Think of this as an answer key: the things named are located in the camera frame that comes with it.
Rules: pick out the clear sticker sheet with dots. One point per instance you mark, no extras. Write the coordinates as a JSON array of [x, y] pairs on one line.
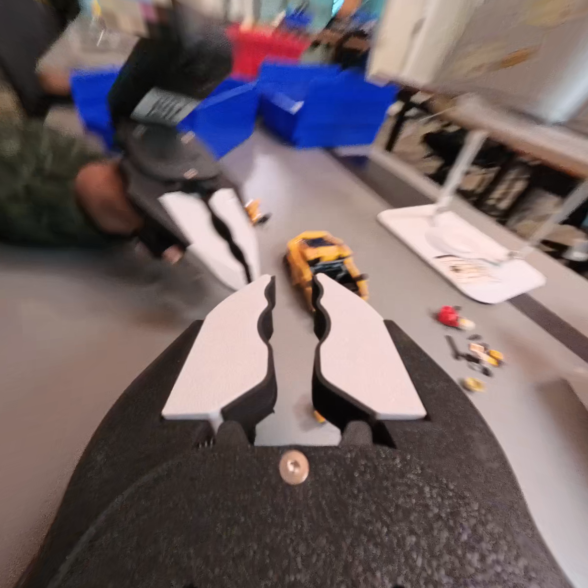
[[468, 268]]

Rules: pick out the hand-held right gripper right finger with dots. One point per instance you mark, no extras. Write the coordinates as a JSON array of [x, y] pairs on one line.
[[367, 363]]

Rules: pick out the red toy minifigure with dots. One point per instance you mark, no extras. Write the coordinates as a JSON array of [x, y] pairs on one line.
[[448, 317]]

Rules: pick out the yellow toy brick car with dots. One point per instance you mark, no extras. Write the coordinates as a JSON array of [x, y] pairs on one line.
[[317, 257]]

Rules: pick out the red plastic bin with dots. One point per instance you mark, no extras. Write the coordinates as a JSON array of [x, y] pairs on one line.
[[266, 50]]

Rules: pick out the black toy wrench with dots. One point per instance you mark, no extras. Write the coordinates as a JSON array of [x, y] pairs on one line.
[[452, 347]]

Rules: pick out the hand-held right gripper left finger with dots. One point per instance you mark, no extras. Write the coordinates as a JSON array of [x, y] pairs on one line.
[[220, 363]]

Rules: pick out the person's left hand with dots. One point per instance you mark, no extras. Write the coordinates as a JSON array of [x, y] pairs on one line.
[[103, 197]]

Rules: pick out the tan round toy piece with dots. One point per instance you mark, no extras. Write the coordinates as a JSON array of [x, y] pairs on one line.
[[473, 385]]

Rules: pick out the small yellow toy piece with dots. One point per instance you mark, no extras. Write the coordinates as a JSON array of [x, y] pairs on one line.
[[319, 417]]

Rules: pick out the blue plastic bin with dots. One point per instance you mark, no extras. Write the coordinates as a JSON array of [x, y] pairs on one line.
[[330, 105], [92, 101], [225, 119]]

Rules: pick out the instruction booklet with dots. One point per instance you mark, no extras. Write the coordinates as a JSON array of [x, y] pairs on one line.
[[482, 50]]

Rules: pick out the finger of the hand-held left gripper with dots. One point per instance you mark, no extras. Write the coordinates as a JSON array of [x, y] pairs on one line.
[[197, 229], [239, 225]]

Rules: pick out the person's left forearm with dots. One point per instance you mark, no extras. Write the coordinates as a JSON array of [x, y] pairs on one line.
[[36, 183]]

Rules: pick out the white book stand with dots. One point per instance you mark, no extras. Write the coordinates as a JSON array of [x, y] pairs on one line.
[[459, 239]]

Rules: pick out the cluster of small toy parts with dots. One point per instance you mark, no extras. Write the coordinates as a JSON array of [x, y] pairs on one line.
[[255, 212]]

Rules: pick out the pile of small toy bricks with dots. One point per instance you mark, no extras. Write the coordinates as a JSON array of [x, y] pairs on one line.
[[484, 356]]

